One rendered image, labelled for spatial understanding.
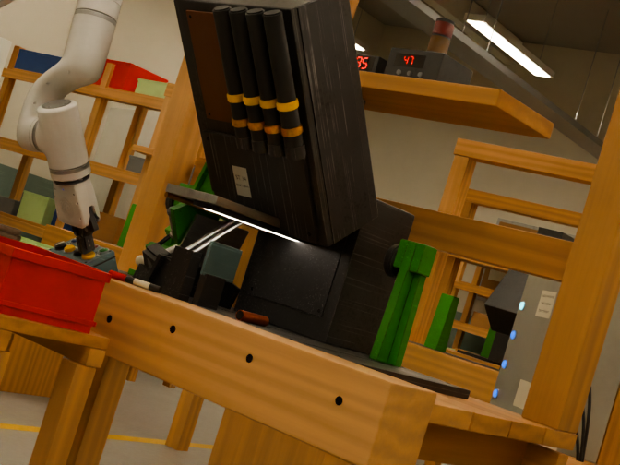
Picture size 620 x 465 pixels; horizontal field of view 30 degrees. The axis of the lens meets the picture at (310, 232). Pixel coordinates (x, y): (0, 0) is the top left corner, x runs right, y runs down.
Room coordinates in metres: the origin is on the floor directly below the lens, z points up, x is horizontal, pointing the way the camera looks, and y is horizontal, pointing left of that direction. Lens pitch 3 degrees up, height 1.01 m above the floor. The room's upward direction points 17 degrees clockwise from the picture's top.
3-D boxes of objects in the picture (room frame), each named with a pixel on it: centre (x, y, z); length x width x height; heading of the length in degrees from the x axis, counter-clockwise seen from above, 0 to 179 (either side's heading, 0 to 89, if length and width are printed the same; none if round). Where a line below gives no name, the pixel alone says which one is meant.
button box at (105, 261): (2.54, 0.46, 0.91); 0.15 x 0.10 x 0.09; 48
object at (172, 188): (2.51, 0.13, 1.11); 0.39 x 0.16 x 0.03; 138
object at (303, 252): (2.67, -0.05, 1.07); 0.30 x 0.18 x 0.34; 48
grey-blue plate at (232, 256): (2.46, 0.16, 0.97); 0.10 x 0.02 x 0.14; 138
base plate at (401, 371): (2.64, 0.12, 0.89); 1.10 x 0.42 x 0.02; 48
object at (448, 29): (2.78, -0.17, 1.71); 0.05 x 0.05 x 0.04
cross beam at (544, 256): (2.92, -0.12, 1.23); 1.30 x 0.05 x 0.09; 48
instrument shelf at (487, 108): (2.83, -0.05, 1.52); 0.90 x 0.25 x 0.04; 48
